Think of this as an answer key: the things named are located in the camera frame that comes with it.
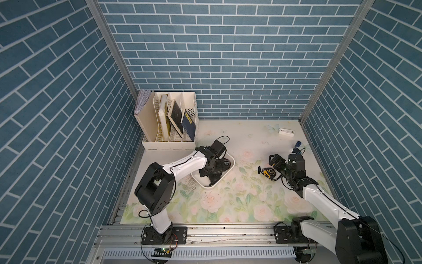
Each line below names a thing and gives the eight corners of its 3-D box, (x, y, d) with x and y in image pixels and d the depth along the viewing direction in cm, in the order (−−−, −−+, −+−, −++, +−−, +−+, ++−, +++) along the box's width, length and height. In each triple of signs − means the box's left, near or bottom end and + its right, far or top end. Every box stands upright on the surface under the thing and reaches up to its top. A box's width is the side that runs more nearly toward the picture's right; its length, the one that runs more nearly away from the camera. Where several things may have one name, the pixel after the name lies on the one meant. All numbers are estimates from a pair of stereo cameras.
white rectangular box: (278, 133, 116) (279, 131, 114) (278, 129, 119) (279, 127, 117) (293, 137, 114) (294, 134, 112) (293, 133, 117) (294, 130, 115)
